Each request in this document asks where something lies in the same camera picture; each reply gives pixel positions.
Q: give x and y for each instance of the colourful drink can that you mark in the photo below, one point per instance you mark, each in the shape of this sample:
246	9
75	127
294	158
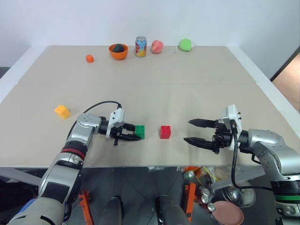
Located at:
140	47

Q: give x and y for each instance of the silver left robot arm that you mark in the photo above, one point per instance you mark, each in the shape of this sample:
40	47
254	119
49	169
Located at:
82	131

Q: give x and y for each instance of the orange metal clamp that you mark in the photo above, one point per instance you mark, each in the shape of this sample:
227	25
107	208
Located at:
190	199
85	206

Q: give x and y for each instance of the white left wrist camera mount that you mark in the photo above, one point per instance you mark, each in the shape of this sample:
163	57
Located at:
117	116

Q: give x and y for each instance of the green bottle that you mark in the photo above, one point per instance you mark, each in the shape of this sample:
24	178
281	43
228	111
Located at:
189	175

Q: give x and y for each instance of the yellow toy brick cube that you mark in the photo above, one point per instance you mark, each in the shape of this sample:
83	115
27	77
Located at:
62	112

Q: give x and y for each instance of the pink peach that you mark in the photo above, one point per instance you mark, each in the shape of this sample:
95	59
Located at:
157	47

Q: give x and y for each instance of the green toy brick cube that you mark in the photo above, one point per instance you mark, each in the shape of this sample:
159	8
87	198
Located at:
140	131

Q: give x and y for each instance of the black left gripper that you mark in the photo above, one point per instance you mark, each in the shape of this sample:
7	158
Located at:
118	133

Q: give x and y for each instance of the dark rounded shape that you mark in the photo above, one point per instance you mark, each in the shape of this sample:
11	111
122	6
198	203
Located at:
113	211
171	211

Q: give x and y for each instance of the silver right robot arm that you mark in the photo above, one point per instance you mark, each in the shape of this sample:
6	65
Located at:
267	140

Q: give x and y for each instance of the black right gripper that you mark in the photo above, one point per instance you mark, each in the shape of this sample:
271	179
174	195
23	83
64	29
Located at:
222	138

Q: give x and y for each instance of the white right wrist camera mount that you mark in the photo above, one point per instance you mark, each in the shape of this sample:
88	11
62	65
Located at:
234	112

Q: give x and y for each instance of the orange plastic bowl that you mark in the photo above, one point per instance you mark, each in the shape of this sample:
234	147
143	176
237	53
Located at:
118	55

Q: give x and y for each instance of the small orange fruit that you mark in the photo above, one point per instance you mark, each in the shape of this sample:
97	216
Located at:
90	58

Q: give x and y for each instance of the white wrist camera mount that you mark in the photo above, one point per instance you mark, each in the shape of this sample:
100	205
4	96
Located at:
117	116
234	112

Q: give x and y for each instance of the pink plate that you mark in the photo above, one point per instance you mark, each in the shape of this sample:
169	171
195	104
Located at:
228	213

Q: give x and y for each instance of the red toy brick cube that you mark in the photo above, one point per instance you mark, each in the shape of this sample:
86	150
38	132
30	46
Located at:
165	132

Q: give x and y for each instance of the shiny metal bowl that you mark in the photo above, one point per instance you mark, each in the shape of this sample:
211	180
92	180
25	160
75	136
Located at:
241	197

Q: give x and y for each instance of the dark green avocado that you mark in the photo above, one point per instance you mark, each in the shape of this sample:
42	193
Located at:
118	48

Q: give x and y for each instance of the silver can top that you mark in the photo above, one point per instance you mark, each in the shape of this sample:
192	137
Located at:
206	192
211	206
206	199

